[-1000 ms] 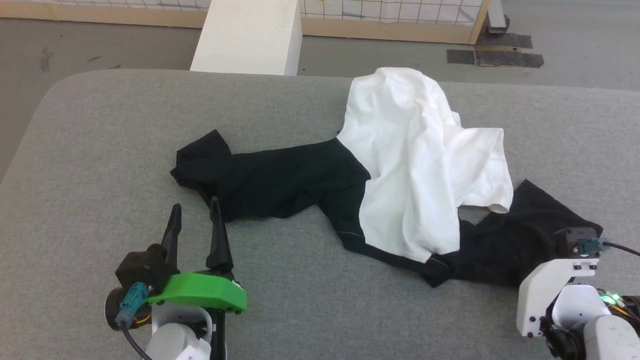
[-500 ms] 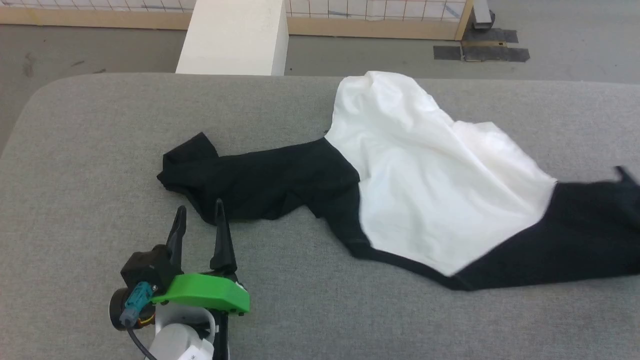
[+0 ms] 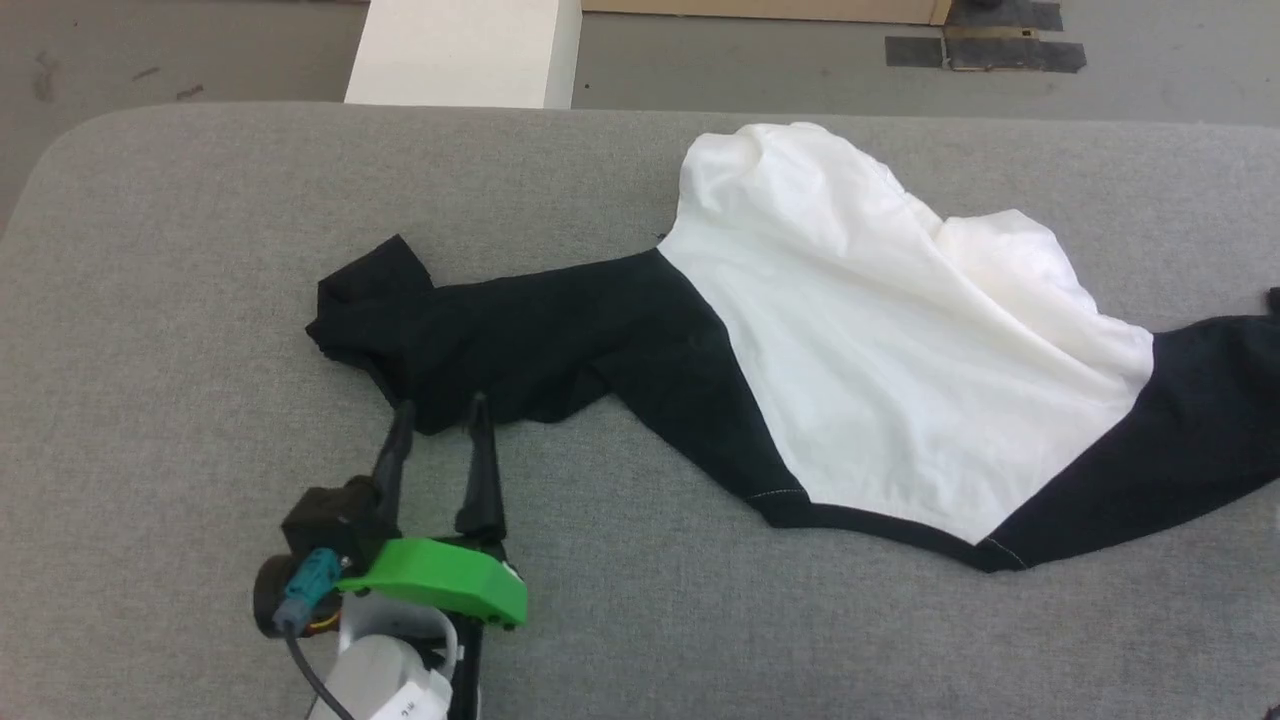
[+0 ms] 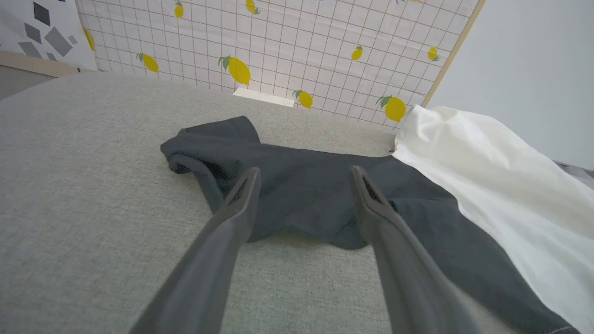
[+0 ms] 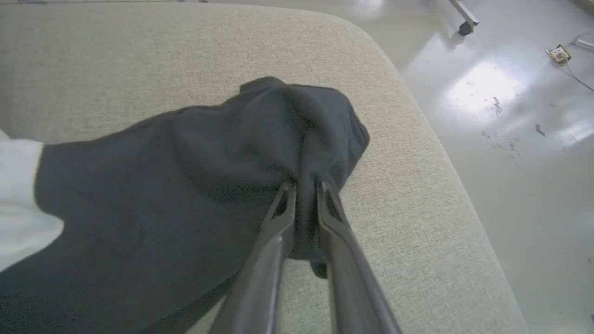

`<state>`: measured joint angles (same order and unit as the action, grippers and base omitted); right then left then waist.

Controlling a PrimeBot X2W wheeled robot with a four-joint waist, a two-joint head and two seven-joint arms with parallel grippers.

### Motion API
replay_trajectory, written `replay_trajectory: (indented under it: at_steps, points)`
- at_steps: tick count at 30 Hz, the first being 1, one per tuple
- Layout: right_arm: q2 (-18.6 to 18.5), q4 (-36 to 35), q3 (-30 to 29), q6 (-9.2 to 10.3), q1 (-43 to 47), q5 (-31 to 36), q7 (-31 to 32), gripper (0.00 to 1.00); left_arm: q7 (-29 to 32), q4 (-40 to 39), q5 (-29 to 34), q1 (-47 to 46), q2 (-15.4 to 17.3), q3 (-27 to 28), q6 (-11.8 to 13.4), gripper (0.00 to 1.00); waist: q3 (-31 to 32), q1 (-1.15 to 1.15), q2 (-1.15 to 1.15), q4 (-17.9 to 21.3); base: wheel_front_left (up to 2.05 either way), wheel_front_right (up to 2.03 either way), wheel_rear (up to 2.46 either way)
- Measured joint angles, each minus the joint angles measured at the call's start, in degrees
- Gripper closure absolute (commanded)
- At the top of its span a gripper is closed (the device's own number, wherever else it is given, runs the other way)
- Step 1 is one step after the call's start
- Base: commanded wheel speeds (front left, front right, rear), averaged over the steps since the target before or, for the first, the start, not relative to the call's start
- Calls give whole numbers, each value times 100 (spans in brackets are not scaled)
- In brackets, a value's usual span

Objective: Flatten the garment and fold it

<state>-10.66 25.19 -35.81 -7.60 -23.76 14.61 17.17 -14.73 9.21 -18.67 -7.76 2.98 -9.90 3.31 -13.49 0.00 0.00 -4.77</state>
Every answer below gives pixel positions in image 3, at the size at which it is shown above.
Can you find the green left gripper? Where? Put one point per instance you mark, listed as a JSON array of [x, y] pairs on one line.
[[440, 580]]

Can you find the black and white garment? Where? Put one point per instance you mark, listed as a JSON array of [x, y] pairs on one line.
[[880, 340]]

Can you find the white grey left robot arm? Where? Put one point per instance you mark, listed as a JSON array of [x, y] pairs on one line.
[[385, 680]]

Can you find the white rectangular box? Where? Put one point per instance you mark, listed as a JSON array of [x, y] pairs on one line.
[[460, 50]]

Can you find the black floor tape patch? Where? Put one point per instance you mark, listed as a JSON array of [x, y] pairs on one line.
[[1015, 55]]

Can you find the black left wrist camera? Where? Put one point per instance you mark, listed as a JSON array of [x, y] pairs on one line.
[[325, 530]]

